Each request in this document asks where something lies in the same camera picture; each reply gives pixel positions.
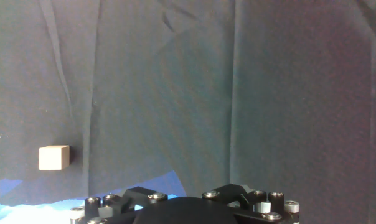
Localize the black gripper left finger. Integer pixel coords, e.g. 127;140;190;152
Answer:
70;185;169;224

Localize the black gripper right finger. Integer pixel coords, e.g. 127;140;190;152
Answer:
202;183;301;224

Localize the small wooden block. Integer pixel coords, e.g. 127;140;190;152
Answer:
39;145;70;171

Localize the black cloth with blue print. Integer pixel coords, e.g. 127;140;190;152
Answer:
0;0;376;224

